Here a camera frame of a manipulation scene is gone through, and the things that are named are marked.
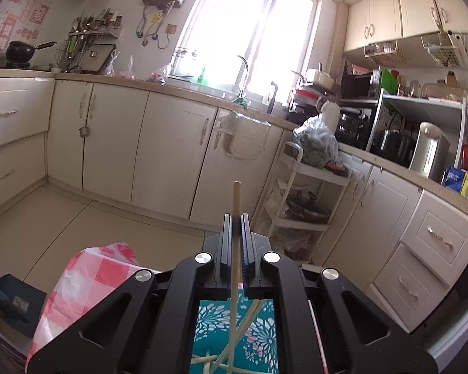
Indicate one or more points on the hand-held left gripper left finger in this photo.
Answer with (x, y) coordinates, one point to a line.
(226, 249)

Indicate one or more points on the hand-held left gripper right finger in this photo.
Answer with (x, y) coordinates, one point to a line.
(243, 241)

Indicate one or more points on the single wooden chopstick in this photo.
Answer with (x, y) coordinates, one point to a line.
(236, 202)

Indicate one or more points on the bundle of wooden chopsticks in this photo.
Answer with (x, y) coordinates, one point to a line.
(246, 319)

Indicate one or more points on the teal perforated plastic basket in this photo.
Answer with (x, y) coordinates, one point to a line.
(257, 343)

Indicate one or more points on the dark lidded pot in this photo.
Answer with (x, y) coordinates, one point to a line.
(308, 206)

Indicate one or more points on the white rolling cart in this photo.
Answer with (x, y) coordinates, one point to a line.
(319, 175)

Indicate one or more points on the white door-mounted bag holder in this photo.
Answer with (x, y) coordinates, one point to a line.
(245, 136)

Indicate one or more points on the cream kitchen base cabinets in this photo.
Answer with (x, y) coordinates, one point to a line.
(171, 144)

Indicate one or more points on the plastic bag of greens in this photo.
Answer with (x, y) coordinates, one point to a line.
(316, 144)

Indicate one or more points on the teal dishcloth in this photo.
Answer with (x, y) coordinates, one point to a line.
(241, 101)

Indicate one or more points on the black tap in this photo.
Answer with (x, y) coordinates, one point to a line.
(272, 97)

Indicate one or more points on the dish rack with dishes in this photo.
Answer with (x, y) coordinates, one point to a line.
(304, 103)

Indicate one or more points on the white thermos jug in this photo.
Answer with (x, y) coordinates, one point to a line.
(329, 115)

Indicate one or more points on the black toaster oven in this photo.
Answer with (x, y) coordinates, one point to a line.
(353, 124)

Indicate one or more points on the chrome sink faucet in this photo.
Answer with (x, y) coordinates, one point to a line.
(245, 74)

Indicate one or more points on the green bottle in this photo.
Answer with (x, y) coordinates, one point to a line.
(202, 76)

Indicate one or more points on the white casserole pot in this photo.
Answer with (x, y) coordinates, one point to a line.
(319, 78)

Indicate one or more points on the small hanging metal cup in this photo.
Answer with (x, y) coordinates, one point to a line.
(84, 131)

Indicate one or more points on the clear plastic food bag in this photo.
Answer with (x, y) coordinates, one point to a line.
(158, 76)
(110, 66)
(126, 71)

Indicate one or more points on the black microwave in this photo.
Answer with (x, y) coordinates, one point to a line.
(357, 85)

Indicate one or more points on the stainless electric water boiler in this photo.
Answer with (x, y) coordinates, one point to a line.
(429, 152)

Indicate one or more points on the kitchen window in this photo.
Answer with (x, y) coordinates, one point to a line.
(253, 27)

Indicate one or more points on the green cutting board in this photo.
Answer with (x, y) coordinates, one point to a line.
(389, 81)

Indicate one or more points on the dark teal dustpan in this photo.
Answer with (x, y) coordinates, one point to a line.
(15, 300)

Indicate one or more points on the blue packet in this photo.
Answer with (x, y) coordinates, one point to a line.
(454, 179)

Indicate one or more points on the steel countertop shelf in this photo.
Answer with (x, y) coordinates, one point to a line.
(425, 103)

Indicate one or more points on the grey baking tray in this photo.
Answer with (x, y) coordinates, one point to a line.
(99, 58)

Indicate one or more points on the wall socket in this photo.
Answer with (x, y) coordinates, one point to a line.
(172, 29)

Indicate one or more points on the wall rack with kitchen tools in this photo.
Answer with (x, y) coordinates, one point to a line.
(89, 27)

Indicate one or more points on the cream wall cabinets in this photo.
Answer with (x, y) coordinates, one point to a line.
(413, 7)

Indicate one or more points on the red paper wall decorations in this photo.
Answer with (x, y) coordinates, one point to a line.
(19, 19)

